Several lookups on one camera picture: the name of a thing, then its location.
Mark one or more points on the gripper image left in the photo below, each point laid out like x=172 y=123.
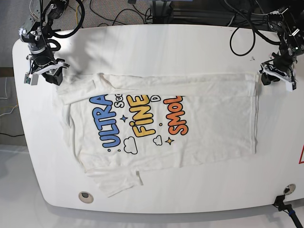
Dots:
x=49 y=68

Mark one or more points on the black aluminium frame stand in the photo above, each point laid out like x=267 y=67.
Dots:
x=162 y=11

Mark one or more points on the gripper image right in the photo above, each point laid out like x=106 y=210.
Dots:
x=280 y=67

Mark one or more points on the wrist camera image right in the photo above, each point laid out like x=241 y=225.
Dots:
x=290 y=86

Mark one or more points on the black clamp with cable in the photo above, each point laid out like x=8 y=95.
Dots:
x=287 y=208

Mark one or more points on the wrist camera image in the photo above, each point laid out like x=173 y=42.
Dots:
x=31 y=79
x=290 y=86

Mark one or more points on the right table cable grommet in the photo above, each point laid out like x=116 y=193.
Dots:
x=289 y=189

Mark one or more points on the white printed T-shirt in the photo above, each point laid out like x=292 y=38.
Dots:
x=117 y=127

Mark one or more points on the left table cable grommet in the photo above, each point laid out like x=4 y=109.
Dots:
x=85 y=197

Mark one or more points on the table cable grommet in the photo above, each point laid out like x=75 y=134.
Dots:
x=85 y=197
x=289 y=189

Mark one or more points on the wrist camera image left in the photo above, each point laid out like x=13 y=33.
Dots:
x=31 y=79

